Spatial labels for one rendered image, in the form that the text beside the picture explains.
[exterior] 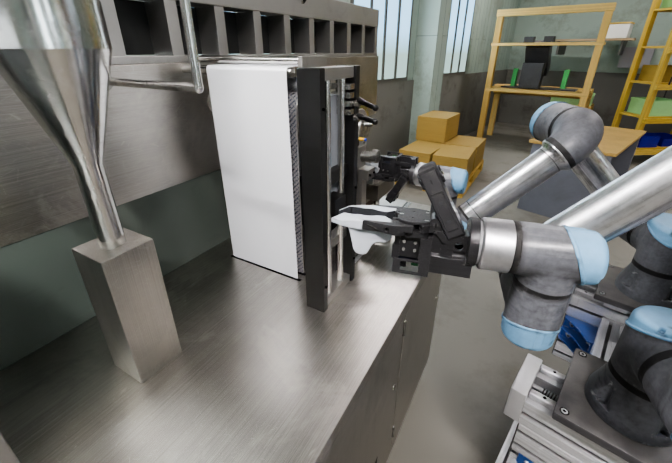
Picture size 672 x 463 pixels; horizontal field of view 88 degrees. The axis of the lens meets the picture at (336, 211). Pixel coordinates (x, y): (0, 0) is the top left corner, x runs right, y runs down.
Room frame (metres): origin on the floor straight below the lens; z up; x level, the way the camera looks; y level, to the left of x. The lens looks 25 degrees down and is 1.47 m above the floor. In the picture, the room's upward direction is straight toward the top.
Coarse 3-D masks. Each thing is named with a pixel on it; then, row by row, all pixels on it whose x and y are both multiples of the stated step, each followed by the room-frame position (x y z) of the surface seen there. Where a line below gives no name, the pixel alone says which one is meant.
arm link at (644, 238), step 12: (660, 216) 0.86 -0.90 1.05; (636, 228) 0.88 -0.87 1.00; (648, 228) 0.84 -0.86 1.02; (660, 228) 0.82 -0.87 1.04; (636, 240) 0.87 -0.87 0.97; (648, 240) 0.83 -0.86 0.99; (660, 240) 0.80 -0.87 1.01; (636, 252) 0.85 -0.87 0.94; (648, 252) 0.82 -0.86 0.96; (660, 252) 0.79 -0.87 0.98; (648, 264) 0.81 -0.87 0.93; (660, 264) 0.79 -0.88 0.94
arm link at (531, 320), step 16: (512, 288) 0.41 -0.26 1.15; (528, 288) 0.39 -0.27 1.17; (512, 304) 0.40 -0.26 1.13; (528, 304) 0.38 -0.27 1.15; (544, 304) 0.37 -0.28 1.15; (560, 304) 0.37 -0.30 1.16; (512, 320) 0.40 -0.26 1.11; (528, 320) 0.38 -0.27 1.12; (544, 320) 0.37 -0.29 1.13; (560, 320) 0.38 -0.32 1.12; (512, 336) 0.39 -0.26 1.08; (528, 336) 0.38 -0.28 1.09; (544, 336) 0.37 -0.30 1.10
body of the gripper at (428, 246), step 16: (416, 208) 0.50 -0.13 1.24; (416, 224) 0.43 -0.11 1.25; (432, 224) 0.43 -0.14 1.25; (480, 224) 0.42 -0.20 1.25; (400, 240) 0.44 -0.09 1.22; (416, 240) 0.44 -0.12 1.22; (432, 240) 0.42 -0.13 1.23; (464, 240) 0.43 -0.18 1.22; (400, 256) 0.44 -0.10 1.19; (416, 256) 0.43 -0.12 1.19; (432, 256) 0.43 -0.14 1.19; (448, 256) 0.43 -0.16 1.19; (464, 256) 0.42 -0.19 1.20; (400, 272) 0.42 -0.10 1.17; (416, 272) 0.42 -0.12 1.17; (432, 272) 0.43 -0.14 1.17; (448, 272) 0.42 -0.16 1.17; (464, 272) 0.41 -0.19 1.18
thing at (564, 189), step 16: (608, 128) 3.75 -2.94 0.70; (624, 128) 3.75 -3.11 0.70; (608, 144) 3.05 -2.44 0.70; (624, 144) 3.05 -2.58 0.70; (608, 160) 2.78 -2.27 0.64; (624, 160) 3.65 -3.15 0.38; (560, 176) 3.01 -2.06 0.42; (576, 176) 2.92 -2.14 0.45; (528, 192) 3.17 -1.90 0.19; (544, 192) 3.07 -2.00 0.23; (560, 192) 2.98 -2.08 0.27; (576, 192) 2.89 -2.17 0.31; (528, 208) 3.15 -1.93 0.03; (544, 208) 3.05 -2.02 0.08; (560, 208) 2.95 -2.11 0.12
